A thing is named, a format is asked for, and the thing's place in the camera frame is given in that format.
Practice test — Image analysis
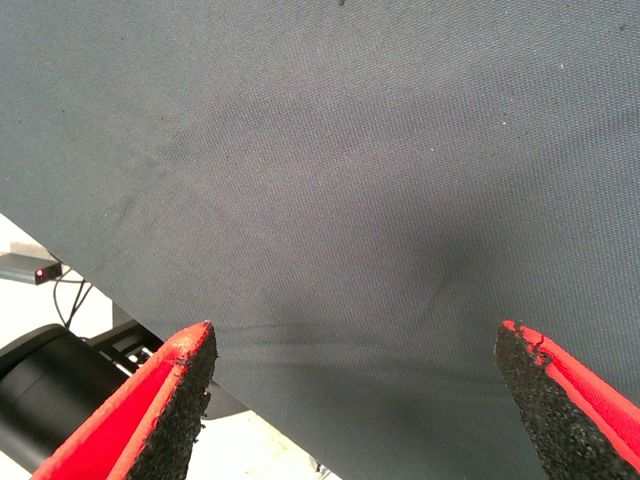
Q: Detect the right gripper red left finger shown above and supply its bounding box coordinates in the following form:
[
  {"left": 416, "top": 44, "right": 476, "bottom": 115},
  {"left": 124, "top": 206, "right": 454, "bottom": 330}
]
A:
[{"left": 30, "top": 320, "right": 219, "bottom": 480}]

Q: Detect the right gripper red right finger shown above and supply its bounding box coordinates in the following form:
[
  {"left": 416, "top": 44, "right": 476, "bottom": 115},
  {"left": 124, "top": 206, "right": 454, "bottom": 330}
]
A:
[{"left": 493, "top": 320, "right": 640, "bottom": 480}]

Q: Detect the black cylindrical robot torso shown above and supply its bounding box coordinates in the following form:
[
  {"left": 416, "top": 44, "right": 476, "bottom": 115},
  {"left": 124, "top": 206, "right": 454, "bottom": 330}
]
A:
[{"left": 0, "top": 323, "right": 134, "bottom": 474}]

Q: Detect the small black LED box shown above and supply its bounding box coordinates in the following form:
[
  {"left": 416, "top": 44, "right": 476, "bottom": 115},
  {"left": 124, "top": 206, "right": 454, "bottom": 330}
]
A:
[{"left": 33, "top": 263, "right": 65, "bottom": 286}]

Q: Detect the grey metal box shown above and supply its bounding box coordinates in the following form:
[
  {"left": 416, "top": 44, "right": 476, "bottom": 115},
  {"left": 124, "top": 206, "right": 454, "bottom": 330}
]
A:
[{"left": 0, "top": 252, "right": 56, "bottom": 282}]

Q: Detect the dark grey table cloth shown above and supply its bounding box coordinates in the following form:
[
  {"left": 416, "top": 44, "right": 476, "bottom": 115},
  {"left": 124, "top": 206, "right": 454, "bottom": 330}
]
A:
[{"left": 0, "top": 0, "right": 640, "bottom": 480}]

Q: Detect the black metal frame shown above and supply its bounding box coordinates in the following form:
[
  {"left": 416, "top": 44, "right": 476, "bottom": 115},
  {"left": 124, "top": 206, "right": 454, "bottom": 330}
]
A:
[{"left": 82, "top": 302, "right": 169, "bottom": 376}]

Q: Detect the thin black floor cable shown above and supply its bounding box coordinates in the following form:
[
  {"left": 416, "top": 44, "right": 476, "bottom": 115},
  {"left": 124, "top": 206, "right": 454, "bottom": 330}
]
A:
[{"left": 51, "top": 257, "right": 95, "bottom": 331}]

